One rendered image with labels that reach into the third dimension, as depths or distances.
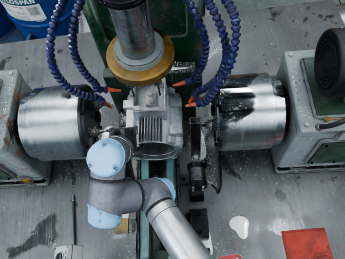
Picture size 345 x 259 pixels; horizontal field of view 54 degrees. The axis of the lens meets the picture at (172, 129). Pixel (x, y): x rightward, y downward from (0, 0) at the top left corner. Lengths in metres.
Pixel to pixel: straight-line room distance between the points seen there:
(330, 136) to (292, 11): 0.85
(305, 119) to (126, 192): 0.55
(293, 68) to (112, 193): 0.68
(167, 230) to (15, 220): 0.78
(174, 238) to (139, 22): 0.47
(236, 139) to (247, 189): 0.30
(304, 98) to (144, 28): 0.53
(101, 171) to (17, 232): 0.75
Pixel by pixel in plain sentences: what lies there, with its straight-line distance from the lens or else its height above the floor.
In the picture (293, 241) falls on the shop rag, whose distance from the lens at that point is 1.28.
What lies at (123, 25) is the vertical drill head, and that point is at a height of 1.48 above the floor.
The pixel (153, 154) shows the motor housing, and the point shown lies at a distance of 1.18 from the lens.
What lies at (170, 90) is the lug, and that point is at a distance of 1.12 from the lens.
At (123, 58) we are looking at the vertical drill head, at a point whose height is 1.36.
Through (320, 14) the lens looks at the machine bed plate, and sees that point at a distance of 1.81.
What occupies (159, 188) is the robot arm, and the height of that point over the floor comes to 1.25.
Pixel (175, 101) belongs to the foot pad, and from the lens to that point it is 1.11.
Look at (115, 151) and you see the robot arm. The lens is 0.69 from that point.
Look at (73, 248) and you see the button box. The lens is 1.02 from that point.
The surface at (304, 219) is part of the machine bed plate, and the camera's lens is 1.31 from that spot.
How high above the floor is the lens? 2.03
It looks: 64 degrees down
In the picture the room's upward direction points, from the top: 9 degrees counter-clockwise
